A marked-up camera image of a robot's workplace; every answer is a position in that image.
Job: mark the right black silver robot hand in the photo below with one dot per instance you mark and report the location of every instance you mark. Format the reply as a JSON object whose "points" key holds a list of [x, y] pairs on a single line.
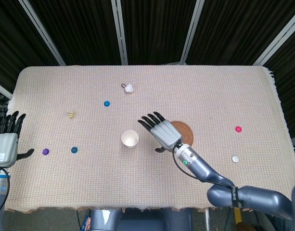
{"points": [[165, 134]]}

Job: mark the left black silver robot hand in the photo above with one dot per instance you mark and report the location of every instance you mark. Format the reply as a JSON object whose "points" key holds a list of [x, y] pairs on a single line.
{"points": [[4, 149]]}

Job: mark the white paper cup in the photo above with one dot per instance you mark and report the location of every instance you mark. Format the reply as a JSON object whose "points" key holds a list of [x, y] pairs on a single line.
{"points": [[129, 138]]}

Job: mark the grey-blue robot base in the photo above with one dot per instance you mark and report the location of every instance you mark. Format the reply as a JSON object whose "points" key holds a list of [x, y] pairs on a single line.
{"points": [[137, 220]]}

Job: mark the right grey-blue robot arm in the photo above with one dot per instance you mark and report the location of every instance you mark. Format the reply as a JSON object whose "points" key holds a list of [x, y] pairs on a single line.
{"points": [[258, 197]]}

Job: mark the round brown woven coaster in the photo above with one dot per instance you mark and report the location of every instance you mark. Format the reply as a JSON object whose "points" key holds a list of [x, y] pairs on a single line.
{"points": [[187, 133]]}

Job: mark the beige knitted table cloth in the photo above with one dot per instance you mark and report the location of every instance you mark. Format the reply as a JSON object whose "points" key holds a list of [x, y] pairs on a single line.
{"points": [[89, 183]]}

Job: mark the purple bottle cap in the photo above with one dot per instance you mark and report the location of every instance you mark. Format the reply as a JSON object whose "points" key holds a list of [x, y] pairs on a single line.
{"points": [[46, 151]]}

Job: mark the white cotton ball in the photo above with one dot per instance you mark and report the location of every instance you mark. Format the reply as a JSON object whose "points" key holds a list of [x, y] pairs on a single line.
{"points": [[129, 88]]}

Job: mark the small dark metal hook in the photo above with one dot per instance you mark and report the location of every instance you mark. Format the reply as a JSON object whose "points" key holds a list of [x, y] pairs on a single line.
{"points": [[123, 85]]}

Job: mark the blue bottle cap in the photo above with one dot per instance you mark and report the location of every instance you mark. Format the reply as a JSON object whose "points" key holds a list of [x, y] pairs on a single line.
{"points": [[107, 103]]}

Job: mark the dark teal bottle cap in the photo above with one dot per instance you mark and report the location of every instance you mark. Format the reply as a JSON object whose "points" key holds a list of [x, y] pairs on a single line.
{"points": [[74, 150]]}

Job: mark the pink bottle cap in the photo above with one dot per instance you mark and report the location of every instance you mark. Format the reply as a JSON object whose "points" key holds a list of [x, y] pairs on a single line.
{"points": [[238, 129]]}

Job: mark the white bottle cap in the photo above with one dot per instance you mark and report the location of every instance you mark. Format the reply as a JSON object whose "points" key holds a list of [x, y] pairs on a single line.
{"points": [[235, 158]]}

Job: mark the small yellow-green scrap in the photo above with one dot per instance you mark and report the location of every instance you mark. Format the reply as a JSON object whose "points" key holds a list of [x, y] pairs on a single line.
{"points": [[71, 115]]}

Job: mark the metal table leg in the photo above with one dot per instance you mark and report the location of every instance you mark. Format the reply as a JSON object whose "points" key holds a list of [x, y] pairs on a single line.
{"points": [[206, 220]]}

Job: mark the yellow floor object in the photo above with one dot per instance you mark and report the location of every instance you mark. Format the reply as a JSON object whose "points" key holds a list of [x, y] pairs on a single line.
{"points": [[238, 215]]}

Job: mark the blue printed box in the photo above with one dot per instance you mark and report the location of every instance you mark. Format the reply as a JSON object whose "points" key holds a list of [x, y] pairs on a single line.
{"points": [[86, 222]]}

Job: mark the aluminium frame post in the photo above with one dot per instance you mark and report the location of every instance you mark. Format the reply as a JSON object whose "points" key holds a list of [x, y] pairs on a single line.
{"points": [[192, 31], [41, 31], [1, 89], [119, 31], [277, 38]]}

